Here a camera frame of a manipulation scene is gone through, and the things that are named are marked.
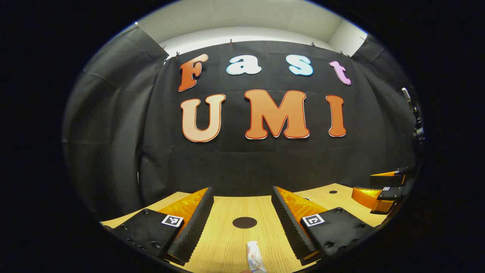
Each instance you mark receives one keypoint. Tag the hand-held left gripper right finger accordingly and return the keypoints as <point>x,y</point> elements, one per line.
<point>290,227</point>

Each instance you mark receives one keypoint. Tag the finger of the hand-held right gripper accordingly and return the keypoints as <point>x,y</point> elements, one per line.
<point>386,181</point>
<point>394,193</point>

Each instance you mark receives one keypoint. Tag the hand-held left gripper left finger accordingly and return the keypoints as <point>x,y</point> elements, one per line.
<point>193,231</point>

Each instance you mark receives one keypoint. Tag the white toothpaste tube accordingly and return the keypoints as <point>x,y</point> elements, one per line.
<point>255,258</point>

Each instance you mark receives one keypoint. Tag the dark round coaster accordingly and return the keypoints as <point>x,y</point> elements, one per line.
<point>244,222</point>

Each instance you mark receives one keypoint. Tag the wooden desktop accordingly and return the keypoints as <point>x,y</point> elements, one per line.
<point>227,246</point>

